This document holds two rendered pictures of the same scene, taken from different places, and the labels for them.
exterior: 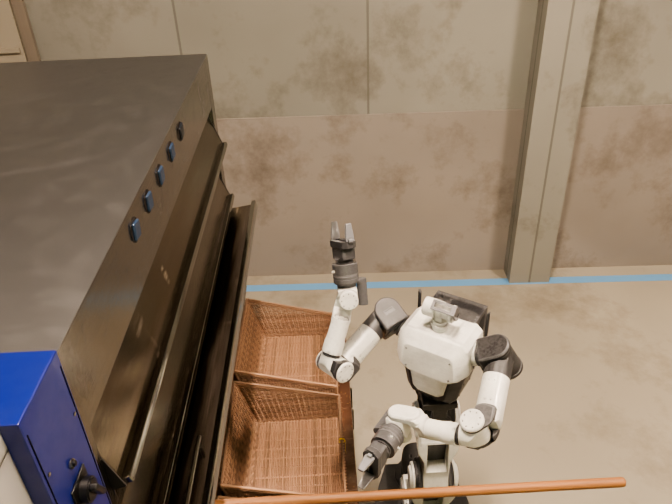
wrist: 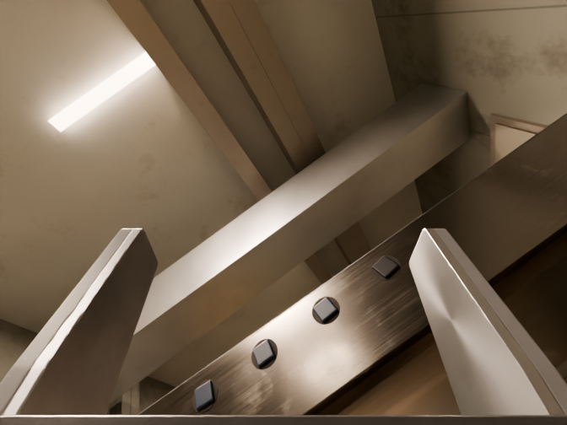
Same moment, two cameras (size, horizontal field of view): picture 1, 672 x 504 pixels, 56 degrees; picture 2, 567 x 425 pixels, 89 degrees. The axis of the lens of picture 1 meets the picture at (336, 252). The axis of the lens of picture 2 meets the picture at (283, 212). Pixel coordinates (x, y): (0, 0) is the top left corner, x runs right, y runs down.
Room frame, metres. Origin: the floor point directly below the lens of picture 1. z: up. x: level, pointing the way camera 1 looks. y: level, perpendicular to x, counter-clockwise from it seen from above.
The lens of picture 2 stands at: (1.86, -0.10, 1.67)
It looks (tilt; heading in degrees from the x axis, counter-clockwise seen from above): 52 degrees up; 87
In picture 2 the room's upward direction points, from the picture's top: 38 degrees counter-clockwise
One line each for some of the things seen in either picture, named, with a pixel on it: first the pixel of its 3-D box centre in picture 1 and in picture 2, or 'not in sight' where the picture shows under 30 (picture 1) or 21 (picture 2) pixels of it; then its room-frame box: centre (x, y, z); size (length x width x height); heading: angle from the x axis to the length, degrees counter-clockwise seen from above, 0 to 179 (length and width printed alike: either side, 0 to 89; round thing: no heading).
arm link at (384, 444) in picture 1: (380, 452); not in sight; (1.35, -0.12, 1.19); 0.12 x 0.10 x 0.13; 146
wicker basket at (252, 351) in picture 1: (289, 350); not in sight; (2.38, 0.25, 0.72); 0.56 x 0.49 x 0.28; 179
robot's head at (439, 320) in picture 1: (438, 312); not in sight; (1.70, -0.34, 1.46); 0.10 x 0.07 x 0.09; 56
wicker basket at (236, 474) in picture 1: (287, 447); not in sight; (1.78, 0.24, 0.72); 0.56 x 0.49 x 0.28; 1
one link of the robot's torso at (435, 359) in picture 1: (444, 347); not in sight; (1.75, -0.38, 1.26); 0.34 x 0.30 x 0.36; 56
